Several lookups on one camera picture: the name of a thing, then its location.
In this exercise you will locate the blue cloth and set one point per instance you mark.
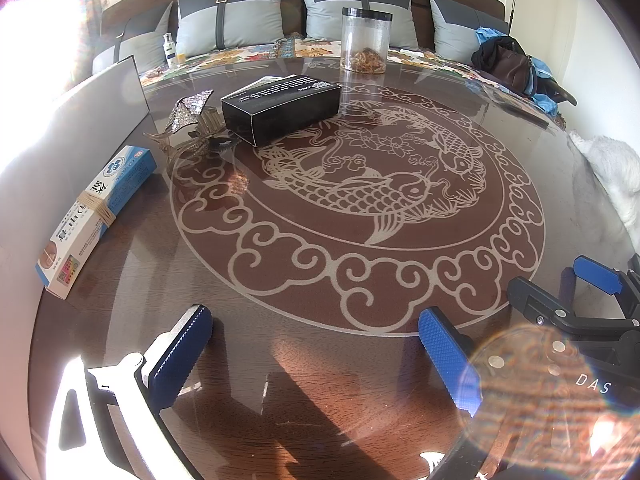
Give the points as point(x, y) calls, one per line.
point(542, 72)

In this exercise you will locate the black bag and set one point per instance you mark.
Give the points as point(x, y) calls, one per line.
point(505, 67)

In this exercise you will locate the brown glass desktop fish pattern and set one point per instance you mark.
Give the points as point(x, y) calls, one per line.
point(300, 385)

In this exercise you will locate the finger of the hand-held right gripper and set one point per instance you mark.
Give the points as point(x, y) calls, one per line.
point(600, 275)
point(545, 305)

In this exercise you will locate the blue white toothpaste box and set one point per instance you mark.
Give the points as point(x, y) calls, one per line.
point(100, 210)

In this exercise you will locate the silver foil packet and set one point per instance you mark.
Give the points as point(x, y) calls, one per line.
point(192, 107)

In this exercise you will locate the black rectangular box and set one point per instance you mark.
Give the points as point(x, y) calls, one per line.
point(280, 110)

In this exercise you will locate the white spray bottle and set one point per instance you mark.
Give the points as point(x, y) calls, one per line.
point(171, 50)

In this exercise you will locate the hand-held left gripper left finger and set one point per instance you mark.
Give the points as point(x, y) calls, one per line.
point(180, 355)

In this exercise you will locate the white fluffy cloth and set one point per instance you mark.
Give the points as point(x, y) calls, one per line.
point(612, 170)

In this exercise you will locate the dark brown sofa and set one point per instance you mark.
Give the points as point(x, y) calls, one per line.
point(140, 5)

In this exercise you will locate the clear jar with black lid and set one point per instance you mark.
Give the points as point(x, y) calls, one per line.
point(366, 40)

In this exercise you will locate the large white cardboard box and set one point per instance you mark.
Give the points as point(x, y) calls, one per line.
point(75, 125)

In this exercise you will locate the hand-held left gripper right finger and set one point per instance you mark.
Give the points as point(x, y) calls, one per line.
point(445, 360)

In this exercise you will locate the floral sofa cover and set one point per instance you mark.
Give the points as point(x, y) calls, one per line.
point(240, 55)

